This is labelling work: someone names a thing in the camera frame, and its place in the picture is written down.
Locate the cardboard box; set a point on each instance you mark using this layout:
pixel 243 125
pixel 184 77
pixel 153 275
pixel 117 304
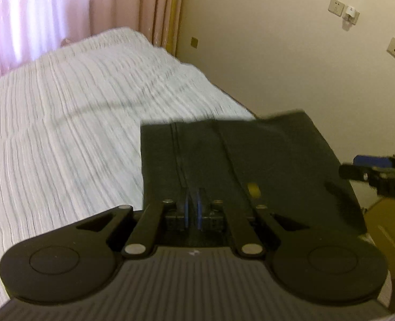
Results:
pixel 389 237

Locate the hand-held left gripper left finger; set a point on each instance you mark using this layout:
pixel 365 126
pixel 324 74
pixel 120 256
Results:
pixel 186 209

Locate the yellow curtain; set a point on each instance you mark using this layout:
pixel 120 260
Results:
pixel 168 10

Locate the white wall socket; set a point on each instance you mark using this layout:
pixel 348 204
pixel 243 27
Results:
pixel 336 7

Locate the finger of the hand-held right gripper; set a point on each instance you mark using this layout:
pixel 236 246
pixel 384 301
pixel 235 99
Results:
pixel 354 172
pixel 373 159

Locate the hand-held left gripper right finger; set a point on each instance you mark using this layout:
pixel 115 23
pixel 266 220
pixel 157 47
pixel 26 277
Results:
pixel 201 209

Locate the black pants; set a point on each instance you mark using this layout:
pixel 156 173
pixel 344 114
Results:
pixel 271 160

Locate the pink curtain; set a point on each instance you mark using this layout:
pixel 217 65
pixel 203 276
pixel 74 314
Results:
pixel 33 16

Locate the small dark wall plate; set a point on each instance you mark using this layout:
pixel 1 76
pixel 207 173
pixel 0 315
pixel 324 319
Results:
pixel 193 42

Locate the white ribbed bed cover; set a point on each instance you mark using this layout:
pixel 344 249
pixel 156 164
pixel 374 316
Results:
pixel 67 117

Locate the white plug adapter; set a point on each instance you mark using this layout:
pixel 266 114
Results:
pixel 350 15

